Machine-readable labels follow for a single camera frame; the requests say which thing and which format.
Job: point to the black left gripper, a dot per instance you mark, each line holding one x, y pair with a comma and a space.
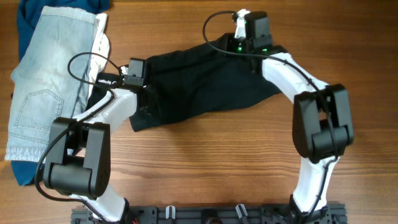
151, 100

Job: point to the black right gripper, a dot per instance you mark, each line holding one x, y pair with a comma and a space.
230, 38

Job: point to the black shorts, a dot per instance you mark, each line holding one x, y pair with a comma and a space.
199, 80

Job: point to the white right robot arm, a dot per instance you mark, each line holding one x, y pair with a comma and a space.
322, 126

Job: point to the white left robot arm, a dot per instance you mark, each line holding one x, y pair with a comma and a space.
77, 162

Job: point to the black garment with white logo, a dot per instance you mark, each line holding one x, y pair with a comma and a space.
103, 81

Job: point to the light blue denim jeans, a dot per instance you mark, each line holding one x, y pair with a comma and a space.
48, 79

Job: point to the dark blue garment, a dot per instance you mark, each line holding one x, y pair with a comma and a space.
28, 14

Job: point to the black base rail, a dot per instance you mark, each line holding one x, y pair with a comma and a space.
268, 213

